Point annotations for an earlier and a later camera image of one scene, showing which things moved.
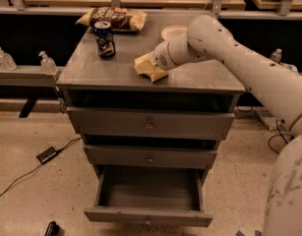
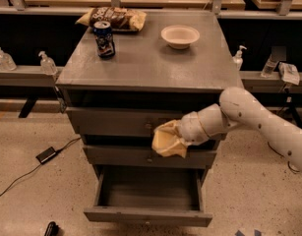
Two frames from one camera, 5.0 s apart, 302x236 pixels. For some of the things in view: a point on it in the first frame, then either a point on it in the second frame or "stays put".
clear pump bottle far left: (5, 60) stays put
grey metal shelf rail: (24, 76) stays put
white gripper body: (160, 58) → (191, 128)
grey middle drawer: (150, 155) stays put
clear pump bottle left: (47, 65) stays put
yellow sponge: (145, 65) → (167, 141)
